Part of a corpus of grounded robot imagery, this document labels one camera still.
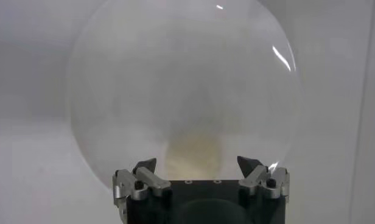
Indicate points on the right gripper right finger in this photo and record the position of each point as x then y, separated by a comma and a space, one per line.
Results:
254, 179

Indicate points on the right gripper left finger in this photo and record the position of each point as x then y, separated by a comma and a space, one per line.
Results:
151, 181

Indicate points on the white round plate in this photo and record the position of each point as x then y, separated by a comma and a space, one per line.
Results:
175, 76

